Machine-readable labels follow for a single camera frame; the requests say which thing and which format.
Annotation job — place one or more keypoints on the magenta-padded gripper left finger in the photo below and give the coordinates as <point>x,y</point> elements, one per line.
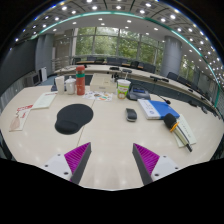
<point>58,165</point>

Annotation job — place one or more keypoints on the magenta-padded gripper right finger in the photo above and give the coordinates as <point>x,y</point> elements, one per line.
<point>165,165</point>

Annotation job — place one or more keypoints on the black computer mouse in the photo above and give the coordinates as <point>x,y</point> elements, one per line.
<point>131,114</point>

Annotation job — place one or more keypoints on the black mouse pad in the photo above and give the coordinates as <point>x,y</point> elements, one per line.
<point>73,117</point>

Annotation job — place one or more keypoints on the white paper sheet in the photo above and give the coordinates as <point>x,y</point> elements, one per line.
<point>189,131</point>

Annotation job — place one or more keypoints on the blue and white book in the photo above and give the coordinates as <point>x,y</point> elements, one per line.
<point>160,109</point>

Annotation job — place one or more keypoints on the red and white leaflet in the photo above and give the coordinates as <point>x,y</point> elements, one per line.
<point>20,118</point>

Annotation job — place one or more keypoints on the white printed card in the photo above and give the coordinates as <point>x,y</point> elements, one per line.
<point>44,100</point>

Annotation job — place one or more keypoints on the black conference microphone unit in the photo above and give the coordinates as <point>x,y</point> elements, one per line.
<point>138,94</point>

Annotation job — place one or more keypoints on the white lidded mug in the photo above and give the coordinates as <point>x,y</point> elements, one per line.
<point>70,86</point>

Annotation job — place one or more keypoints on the colourful sticker sheet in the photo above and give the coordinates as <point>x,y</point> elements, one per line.
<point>98,96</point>

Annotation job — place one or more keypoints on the red drink bottle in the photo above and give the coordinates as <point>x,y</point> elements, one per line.
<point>80,83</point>

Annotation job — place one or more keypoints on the green paper cup with straw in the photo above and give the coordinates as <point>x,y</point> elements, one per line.
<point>123,89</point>

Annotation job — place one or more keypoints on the dark office chairs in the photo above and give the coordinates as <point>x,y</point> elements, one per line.
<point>149,68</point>

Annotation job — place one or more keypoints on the ceiling lights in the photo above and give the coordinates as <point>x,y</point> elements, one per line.
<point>118,7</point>

